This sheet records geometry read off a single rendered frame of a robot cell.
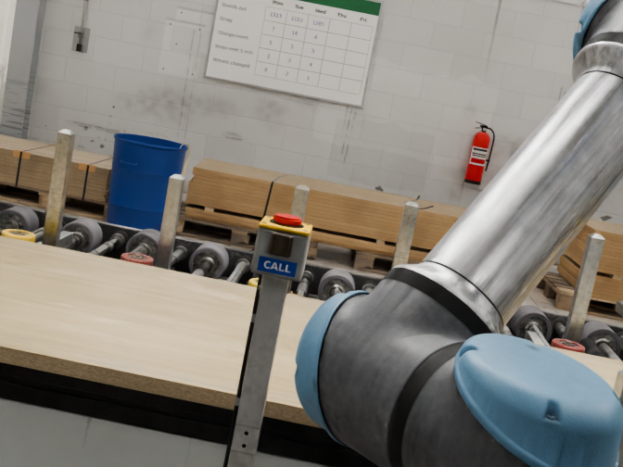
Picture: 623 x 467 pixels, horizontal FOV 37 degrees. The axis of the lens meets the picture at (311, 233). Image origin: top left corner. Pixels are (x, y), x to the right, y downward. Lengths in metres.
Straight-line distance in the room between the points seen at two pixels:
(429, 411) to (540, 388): 0.08
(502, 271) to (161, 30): 7.86
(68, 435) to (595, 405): 1.16
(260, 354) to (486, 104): 7.26
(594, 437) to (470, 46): 7.88
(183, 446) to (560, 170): 0.98
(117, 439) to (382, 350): 0.98
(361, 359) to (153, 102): 7.89
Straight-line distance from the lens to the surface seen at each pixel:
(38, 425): 1.66
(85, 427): 1.64
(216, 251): 2.82
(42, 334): 1.69
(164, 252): 2.43
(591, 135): 0.82
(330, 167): 8.41
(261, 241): 1.25
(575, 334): 2.48
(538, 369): 0.65
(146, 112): 8.56
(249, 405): 1.33
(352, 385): 0.70
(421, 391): 0.66
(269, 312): 1.29
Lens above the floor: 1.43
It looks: 10 degrees down
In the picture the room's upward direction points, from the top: 11 degrees clockwise
